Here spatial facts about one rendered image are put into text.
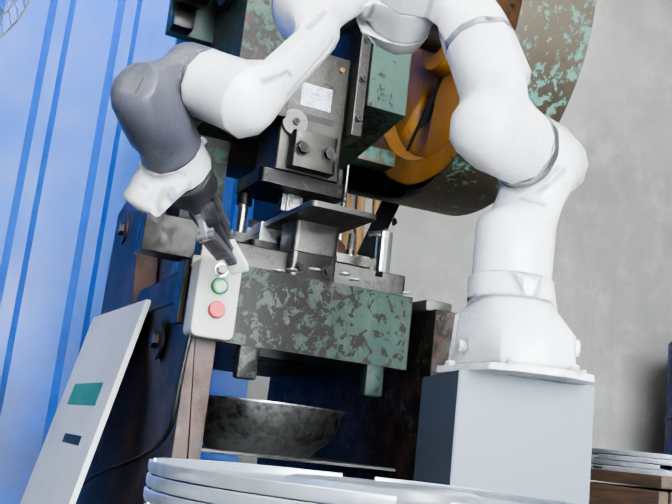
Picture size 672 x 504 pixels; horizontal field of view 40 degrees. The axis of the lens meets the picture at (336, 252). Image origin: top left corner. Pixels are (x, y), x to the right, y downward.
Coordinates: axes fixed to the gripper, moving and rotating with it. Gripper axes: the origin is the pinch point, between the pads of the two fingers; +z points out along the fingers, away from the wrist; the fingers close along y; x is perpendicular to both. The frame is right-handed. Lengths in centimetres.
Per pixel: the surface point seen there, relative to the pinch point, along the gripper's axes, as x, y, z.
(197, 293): 8.6, 0.0, 6.7
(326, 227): -10.7, 26.1, 28.9
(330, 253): -10.2, 21.7, 31.8
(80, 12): 65, 166, 56
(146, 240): 16.8, 12.2, 4.1
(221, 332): 6.6, -5.0, 12.1
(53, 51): 74, 150, 56
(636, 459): -54, -32, 35
